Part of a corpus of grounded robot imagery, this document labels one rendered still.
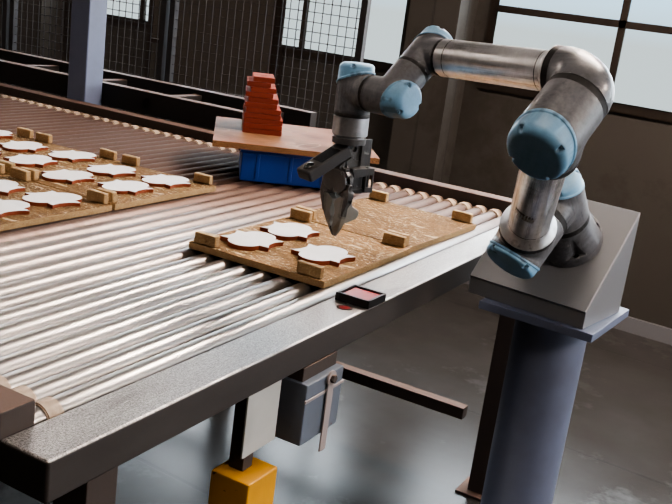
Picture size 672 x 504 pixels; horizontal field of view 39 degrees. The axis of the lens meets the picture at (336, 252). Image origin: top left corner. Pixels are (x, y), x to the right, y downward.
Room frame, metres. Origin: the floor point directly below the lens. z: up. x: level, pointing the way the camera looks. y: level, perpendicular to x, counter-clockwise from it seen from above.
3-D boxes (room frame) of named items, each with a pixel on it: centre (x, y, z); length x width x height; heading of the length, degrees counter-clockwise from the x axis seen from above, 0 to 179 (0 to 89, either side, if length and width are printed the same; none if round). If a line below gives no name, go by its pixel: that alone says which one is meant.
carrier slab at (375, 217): (2.45, -0.12, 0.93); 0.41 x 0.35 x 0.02; 151
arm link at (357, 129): (1.96, 0.01, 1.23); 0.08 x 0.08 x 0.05
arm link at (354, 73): (1.95, 0.00, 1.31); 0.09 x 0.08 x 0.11; 46
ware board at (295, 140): (3.00, 0.19, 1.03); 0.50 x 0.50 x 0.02; 8
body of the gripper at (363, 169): (1.96, 0.00, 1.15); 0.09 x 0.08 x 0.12; 132
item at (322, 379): (1.61, 0.03, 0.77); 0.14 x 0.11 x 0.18; 152
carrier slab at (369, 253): (2.08, 0.07, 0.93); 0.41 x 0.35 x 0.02; 152
